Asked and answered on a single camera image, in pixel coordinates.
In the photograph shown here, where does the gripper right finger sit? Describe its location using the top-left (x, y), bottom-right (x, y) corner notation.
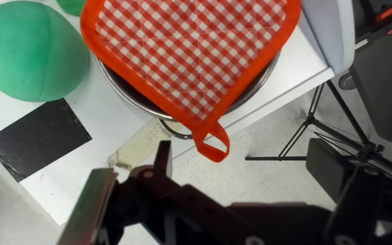
top-left (306, 138), bottom-right (392, 245)

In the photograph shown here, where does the black square sheet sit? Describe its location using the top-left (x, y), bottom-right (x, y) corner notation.
top-left (0, 98), bottom-right (93, 183)

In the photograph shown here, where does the white curved cover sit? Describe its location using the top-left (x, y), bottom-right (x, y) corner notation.
top-left (300, 0), bottom-right (356, 75)

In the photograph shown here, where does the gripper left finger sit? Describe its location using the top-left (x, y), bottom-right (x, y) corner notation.
top-left (58, 141), bottom-right (268, 245)

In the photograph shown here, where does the steel pot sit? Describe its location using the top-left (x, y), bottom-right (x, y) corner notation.
top-left (96, 51), bottom-right (281, 140)

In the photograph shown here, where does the red checkered pot holder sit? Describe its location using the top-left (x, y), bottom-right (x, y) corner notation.
top-left (80, 0), bottom-right (301, 163)

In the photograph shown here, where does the dark grey panel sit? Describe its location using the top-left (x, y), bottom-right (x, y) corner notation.
top-left (349, 0), bottom-right (392, 142)

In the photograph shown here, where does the stand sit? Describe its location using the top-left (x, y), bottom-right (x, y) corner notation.
top-left (245, 80), bottom-right (392, 179)

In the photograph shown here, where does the strip of clear tape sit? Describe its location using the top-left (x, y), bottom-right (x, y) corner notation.
top-left (108, 117), bottom-right (187, 170)

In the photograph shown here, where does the large green plush ball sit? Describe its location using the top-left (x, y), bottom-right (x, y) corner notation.
top-left (0, 0), bottom-right (90, 102)

